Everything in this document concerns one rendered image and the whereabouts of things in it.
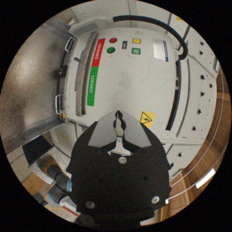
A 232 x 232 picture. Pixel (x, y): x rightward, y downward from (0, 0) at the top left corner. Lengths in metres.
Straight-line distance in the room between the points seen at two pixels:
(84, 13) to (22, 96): 0.60
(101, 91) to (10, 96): 0.41
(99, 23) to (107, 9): 0.27
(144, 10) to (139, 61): 0.43
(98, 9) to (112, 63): 0.48
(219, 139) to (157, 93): 5.34
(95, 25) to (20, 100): 0.42
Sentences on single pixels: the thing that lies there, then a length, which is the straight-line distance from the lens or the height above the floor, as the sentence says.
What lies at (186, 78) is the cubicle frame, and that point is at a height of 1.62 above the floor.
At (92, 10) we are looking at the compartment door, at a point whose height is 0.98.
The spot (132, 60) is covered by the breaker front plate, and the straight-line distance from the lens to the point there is 0.27.
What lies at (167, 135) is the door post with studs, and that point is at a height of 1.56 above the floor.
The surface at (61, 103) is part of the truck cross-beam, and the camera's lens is 0.42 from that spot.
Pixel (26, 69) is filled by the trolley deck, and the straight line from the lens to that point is 0.41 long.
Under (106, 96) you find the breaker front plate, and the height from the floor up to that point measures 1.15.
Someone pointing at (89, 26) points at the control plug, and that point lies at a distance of 0.37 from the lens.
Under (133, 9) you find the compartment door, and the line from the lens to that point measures 0.57.
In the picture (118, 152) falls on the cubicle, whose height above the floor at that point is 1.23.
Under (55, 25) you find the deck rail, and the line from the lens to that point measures 0.54.
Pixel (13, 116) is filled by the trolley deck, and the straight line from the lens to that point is 0.40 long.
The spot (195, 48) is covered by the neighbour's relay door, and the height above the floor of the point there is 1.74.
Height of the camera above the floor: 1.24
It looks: 11 degrees down
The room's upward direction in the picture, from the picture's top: 101 degrees clockwise
